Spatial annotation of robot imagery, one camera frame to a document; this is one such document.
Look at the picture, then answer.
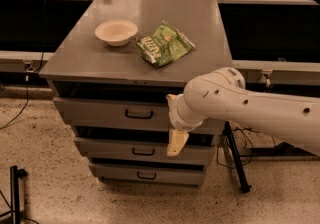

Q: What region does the grey top drawer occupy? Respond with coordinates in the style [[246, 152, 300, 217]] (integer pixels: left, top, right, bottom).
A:
[[53, 96, 230, 136]]

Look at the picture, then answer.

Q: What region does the grey drawer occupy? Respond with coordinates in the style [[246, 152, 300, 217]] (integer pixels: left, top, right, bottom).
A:
[[74, 138, 214, 166], [89, 163, 206, 186], [53, 96, 230, 136]]

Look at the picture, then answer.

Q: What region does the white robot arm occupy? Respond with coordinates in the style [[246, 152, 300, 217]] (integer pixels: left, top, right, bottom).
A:
[[167, 67, 320, 157]]

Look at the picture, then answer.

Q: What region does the grey bottom drawer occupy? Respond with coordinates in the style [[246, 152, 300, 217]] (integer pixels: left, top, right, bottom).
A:
[[89, 163, 206, 186]]

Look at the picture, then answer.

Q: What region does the grey middle drawer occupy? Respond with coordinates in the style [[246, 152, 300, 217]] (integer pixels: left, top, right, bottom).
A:
[[74, 138, 214, 166]]

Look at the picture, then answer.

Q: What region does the grey metal drawer cabinet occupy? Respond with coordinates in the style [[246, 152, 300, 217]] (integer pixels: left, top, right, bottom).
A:
[[40, 0, 232, 172]]

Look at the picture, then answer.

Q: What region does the black metal stand leg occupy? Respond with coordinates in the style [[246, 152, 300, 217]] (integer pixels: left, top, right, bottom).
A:
[[225, 122, 251, 193]]

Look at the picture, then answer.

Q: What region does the green snack bag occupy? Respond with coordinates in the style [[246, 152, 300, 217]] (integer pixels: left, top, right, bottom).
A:
[[136, 21, 195, 68]]

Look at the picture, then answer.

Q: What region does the black stand lower left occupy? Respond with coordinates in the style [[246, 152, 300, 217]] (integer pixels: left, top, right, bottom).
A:
[[1, 166, 26, 224]]

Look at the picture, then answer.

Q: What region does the tangled black cables right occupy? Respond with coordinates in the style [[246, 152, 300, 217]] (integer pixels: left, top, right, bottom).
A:
[[215, 126, 278, 170]]

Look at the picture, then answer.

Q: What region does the black cable left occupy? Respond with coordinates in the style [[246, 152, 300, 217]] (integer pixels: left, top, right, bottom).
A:
[[0, 0, 62, 131]]

